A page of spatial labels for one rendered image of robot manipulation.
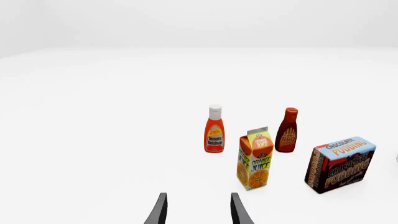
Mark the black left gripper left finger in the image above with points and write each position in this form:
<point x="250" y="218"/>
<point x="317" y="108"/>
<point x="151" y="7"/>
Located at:
<point x="159" y="211"/>

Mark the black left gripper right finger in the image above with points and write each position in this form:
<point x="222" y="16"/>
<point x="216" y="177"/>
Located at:
<point x="238" y="212"/>

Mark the orange juice carton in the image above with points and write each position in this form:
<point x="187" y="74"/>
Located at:
<point x="255" y="161"/>

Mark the dark red BBQ sauce bottle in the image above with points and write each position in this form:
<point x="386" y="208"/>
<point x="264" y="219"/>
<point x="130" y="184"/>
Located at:
<point x="287" y="135"/>

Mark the chocolate pudding box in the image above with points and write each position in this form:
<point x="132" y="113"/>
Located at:
<point x="340" y="166"/>

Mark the tomato ketchup bottle white cap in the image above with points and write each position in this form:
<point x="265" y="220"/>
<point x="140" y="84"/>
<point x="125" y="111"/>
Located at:
<point x="214" y="133"/>

